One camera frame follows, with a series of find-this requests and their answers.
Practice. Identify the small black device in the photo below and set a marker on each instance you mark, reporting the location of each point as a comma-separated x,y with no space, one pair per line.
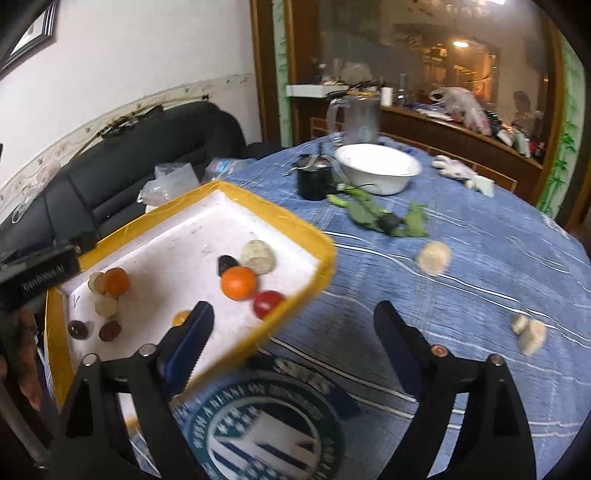
390,224

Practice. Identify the wooden glass cabinet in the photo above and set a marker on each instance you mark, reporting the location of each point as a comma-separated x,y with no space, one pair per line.
304,46

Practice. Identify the white bowl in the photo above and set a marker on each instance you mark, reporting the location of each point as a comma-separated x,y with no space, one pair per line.
376,168

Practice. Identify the plastic water bottle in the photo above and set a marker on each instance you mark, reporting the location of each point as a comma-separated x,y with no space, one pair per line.
228,168

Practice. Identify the small tan fruit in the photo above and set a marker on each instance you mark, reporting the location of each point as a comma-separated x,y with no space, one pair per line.
95,282
107,305
518,322

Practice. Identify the pale green card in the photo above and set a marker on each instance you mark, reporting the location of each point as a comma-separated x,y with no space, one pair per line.
484,187

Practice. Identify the white glove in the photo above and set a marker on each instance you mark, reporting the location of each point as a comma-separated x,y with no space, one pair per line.
452,168

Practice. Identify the brown-red fruit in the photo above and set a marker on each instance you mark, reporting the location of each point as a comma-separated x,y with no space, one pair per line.
110,330

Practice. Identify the black cup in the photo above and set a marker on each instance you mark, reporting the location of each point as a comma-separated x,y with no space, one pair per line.
314,182

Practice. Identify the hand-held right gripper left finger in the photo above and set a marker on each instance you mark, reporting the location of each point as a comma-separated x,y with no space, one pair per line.
184,364

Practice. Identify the clear plastic bag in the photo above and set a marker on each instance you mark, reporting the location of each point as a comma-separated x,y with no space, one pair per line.
171,184
37,184
355,73

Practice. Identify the framed picture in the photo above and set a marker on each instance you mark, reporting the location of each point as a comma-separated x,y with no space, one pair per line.
37,27

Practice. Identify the white foam tray yellow tape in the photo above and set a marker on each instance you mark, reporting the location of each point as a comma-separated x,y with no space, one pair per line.
184,240

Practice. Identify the white cup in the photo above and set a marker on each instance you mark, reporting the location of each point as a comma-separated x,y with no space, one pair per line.
387,96

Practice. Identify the flat white box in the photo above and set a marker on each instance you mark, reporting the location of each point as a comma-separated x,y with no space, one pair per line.
316,90

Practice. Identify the dark purple fruit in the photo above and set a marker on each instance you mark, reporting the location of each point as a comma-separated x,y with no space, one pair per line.
227,264

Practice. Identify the dark red fruit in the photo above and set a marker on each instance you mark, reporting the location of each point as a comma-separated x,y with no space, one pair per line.
77,328

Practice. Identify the blue plaid tablecloth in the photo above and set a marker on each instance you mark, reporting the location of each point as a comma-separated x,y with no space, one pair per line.
461,300

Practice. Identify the beige cork-like round block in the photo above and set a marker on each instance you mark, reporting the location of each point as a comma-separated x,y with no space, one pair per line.
258,256

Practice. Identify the metal thermos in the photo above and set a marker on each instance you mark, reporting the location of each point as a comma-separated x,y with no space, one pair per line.
403,90

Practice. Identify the round tan fruit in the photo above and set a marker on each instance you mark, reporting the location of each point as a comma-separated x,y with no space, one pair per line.
433,258

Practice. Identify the white plastic bag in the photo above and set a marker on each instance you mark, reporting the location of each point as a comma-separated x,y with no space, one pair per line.
461,108

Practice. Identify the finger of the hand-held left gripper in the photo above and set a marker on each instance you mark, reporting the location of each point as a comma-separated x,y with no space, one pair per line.
81,240

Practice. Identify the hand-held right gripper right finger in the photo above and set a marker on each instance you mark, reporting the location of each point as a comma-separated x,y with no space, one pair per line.
411,364

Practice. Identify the large orange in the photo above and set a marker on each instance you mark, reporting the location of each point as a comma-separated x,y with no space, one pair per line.
238,282

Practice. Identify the red round fruit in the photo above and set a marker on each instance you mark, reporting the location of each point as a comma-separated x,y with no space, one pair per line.
268,302

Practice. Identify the grey metal tube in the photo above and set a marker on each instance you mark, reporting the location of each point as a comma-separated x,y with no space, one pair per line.
21,424

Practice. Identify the clear plastic pitcher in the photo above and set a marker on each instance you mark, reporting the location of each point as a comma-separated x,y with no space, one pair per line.
360,120

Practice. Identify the person's left hand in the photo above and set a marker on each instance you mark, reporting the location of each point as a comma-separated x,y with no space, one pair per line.
30,360

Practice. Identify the green leaves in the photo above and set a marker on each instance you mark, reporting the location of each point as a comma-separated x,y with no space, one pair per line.
364,207

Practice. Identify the black leather sofa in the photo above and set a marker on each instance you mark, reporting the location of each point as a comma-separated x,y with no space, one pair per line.
138,152

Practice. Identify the wooden bow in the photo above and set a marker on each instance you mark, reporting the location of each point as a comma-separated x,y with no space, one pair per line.
138,113

